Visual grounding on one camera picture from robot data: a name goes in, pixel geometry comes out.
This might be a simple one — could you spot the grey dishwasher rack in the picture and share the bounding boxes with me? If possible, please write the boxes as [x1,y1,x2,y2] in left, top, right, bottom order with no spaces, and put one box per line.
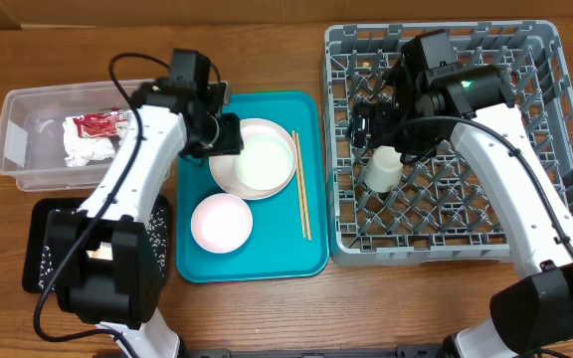
[322,20,573,267]

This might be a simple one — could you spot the pink round plate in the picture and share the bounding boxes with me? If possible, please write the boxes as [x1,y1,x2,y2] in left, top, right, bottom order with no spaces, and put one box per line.
[209,118,296,200]

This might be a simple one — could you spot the rice and peanut leftovers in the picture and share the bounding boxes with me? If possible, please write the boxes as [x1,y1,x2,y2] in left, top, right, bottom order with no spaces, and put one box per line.
[30,205,171,293]

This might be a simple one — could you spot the cream plastic cup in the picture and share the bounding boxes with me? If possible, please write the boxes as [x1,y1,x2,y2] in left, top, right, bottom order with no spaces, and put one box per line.
[364,146,403,193]

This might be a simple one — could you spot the white napkin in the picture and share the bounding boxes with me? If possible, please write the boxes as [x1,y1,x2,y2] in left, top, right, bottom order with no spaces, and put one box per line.
[63,117,115,167]

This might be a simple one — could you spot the clear plastic waste bin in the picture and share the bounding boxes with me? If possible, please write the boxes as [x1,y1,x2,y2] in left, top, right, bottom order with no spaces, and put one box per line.
[0,82,127,192]

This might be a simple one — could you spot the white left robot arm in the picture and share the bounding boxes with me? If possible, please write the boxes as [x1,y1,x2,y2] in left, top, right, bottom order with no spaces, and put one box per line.
[33,49,243,357]

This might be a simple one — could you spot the red snack wrapper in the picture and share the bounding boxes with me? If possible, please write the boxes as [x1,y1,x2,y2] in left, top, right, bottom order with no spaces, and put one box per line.
[73,107,132,139]

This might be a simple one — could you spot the black waste tray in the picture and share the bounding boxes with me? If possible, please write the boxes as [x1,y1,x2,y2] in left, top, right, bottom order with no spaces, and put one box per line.
[22,195,172,293]

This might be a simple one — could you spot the pink food bowl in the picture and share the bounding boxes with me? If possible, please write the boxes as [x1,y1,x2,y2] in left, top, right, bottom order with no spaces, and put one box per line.
[190,193,254,254]

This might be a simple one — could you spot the cream shallow bowl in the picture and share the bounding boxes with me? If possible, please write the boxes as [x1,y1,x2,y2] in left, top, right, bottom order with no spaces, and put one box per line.
[235,135,292,191]

